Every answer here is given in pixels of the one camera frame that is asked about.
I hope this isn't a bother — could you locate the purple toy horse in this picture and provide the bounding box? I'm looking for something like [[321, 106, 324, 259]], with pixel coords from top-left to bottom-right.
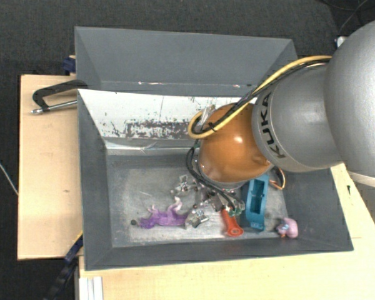
[[139, 196, 191, 229]]

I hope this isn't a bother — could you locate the pink toy animal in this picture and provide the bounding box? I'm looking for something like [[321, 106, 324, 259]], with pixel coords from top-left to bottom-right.
[[276, 217, 299, 239]]

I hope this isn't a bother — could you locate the blue plastic holder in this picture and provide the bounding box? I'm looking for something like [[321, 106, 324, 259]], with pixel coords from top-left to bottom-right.
[[239, 172, 270, 231]]

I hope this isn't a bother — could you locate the grey metal bin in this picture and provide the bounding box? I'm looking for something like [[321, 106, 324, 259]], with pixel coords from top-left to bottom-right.
[[74, 26, 354, 271]]

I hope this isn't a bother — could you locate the orange handled tool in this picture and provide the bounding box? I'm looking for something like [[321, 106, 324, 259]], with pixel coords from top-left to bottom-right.
[[221, 208, 244, 238]]

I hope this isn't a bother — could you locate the orange ring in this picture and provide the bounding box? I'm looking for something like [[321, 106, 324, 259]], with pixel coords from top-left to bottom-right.
[[269, 166, 287, 191]]

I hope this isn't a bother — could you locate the pale wood board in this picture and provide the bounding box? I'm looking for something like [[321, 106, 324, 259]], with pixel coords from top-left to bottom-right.
[[17, 74, 84, 261]]

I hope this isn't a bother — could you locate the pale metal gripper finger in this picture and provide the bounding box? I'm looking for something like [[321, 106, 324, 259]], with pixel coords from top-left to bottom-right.
[[170, 174, 198, 197], [184, 207, 209, 230]]

